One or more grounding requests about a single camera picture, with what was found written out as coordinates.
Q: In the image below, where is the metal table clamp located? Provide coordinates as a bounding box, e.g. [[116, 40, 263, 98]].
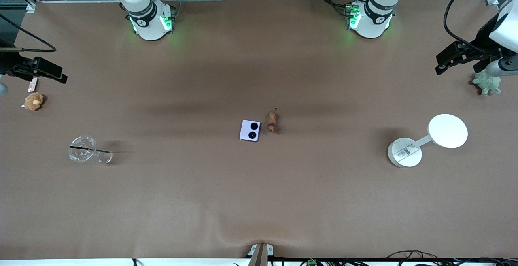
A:
[[247, 243, 274, 266]]

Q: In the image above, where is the brown lion statue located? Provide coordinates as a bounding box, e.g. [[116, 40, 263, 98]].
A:
[[267, 108, 279, 134]]

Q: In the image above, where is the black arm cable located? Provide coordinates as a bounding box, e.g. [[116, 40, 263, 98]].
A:
[[0, 14, 57, 53], [444, 0, 518, 54]]

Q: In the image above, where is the black looped floor cable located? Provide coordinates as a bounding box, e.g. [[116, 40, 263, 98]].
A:
[[386, 249, 441, 261]]

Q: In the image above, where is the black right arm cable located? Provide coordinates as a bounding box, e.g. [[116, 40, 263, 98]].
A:
[[0, 14, 57, 53]]

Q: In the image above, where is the brown plush toy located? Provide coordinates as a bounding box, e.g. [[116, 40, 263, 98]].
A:
[[23, 92, 45, 111]]

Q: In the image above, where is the lilac flip phone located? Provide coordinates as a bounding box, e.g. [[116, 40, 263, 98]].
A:
[[239, 119, 262, 142]]

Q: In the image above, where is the white round desk lamp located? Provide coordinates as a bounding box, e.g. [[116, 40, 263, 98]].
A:
[[388, 114, 469, 168]]

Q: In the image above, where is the green plush turtle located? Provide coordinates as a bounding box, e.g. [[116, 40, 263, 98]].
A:
[[472, 71, 502, 96]]

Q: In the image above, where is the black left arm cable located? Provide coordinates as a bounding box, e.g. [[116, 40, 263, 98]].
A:
[[444, 0, 518, 54]]

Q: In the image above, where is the black straw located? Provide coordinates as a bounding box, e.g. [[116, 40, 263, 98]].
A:
[[69, 146, 112, 154]]

